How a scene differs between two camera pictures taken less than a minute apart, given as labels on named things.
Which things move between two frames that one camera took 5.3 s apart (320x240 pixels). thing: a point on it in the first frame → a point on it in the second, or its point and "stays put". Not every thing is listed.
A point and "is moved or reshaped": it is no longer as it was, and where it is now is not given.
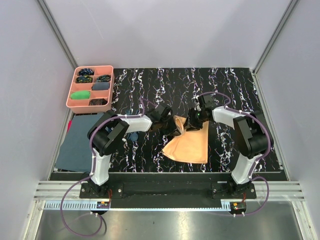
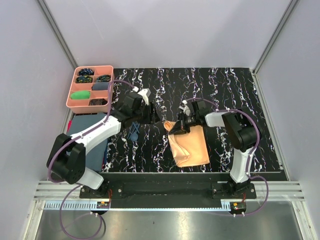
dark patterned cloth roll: (98, 102) stays put
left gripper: (172, 131) → (150, 117)
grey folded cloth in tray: (100, 86) stays put
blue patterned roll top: (86, 71) stays put
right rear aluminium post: (291, 7) stays put
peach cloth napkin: (189, 146) is moved or reshaped
